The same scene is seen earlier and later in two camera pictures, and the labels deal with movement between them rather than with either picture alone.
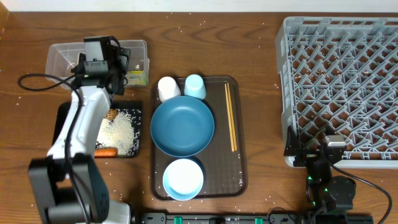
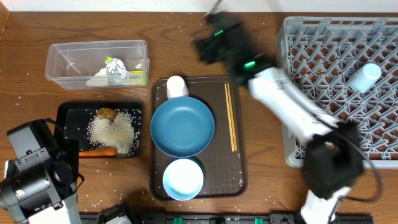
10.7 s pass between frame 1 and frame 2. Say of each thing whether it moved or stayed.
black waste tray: stayed
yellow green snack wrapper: stayed
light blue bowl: stayed
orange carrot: stayed
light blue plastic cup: moved
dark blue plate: stayed
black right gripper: moved
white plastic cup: moved
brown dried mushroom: stayed
